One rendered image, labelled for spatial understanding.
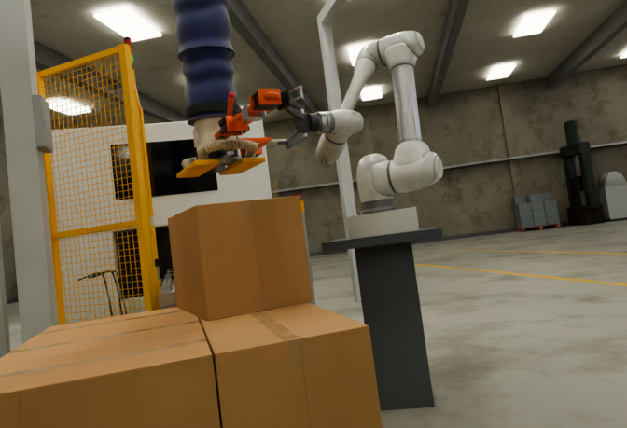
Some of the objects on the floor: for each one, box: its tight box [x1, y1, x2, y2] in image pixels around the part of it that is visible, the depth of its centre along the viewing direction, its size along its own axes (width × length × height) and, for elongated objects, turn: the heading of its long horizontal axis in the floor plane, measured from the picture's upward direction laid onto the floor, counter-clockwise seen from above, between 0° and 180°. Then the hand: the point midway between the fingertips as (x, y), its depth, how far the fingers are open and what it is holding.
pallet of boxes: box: [512, 192, 561, 232], centre depth 1607 cm, size 111×74×110 cm
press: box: [560, 120, 606, 226], centre depth 1580 cm, size 83×103×317 cm
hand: (270, 123), depth 202 cm, fingers open, 13 cm apart
